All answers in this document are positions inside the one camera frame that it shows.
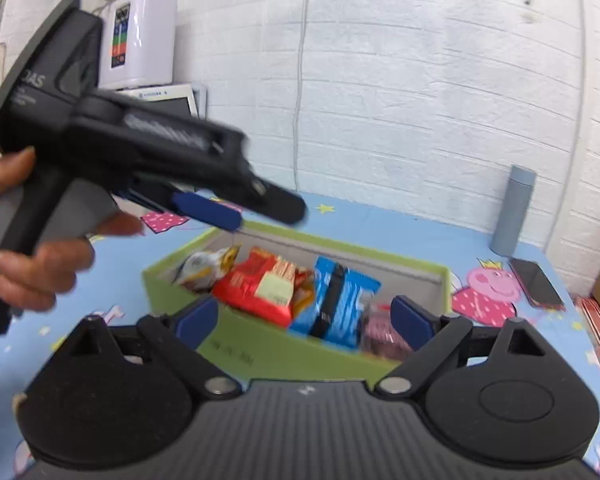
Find white water purifier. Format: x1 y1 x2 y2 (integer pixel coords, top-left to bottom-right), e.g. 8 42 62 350
99 0 177 92

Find white wall cable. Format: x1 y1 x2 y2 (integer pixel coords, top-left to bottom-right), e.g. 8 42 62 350
292 0 315 196

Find red snack packet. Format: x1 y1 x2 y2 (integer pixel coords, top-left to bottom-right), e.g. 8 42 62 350
211 246 315 329

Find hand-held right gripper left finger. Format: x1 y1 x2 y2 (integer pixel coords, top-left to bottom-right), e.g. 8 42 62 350
47 296 241 401

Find silver foil snack packet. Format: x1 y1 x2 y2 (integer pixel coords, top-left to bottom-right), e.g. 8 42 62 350
176 245 242 293

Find person's left hand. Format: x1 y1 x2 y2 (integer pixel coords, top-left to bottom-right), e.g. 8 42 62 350
0 147 146 316

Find blue star print tablecloth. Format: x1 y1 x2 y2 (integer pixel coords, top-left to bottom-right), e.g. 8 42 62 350
0 187 600 480

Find dark smartphone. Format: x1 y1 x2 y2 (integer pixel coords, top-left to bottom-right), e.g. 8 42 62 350
508 257 567 311

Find green cardboard box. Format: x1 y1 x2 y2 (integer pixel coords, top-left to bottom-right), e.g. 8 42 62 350
141 220 453 386

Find blue snack packet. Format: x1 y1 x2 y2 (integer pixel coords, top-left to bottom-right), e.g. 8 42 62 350
289 256 382 350

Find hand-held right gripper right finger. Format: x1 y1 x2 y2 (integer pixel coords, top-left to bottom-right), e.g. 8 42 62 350
374 296 556 401

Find pink snack packet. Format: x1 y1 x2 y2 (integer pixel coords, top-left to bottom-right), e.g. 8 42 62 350
361 301 415 362

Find white machine with screen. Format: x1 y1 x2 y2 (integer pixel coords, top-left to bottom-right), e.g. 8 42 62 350
114 81 208 121

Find grey bottle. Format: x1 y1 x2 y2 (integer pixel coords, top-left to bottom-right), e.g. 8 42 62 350
490 164 537 256

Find white wall conduit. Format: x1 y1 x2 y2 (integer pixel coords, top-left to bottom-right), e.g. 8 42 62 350
574 0 590 256

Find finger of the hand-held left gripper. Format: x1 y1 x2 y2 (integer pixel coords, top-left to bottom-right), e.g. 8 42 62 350
162 189 244 233
237 177 309 226

